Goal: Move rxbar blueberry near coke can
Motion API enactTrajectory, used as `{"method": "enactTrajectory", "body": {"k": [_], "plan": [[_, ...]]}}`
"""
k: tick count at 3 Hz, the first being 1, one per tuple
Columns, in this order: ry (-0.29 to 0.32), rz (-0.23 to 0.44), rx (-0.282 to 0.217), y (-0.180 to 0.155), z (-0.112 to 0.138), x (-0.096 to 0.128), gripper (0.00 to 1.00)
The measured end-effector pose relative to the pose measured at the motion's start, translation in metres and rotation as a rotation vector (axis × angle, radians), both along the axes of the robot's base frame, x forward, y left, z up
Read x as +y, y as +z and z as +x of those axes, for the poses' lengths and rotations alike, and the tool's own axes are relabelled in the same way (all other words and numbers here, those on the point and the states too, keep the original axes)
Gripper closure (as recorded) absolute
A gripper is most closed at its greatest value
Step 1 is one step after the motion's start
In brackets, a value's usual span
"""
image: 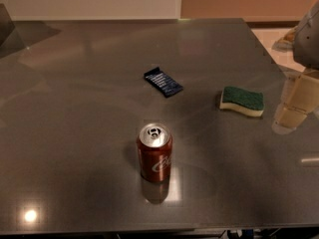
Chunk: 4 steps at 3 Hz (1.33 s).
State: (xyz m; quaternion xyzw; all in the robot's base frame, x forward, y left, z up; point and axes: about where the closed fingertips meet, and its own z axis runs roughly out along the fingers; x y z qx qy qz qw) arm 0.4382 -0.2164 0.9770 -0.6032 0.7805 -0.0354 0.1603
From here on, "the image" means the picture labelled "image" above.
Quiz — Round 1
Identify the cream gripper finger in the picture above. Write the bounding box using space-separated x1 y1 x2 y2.
286 70 319 114
274 104 307 128

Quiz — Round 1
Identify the blue rxbar blueberry wrapper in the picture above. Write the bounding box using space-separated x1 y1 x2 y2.
144 67 183 98

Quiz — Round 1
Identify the red coke can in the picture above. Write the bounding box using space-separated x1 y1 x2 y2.
137 122 172 183

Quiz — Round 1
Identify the green and yellow sponge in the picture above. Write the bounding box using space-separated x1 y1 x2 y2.
219 86 264 118

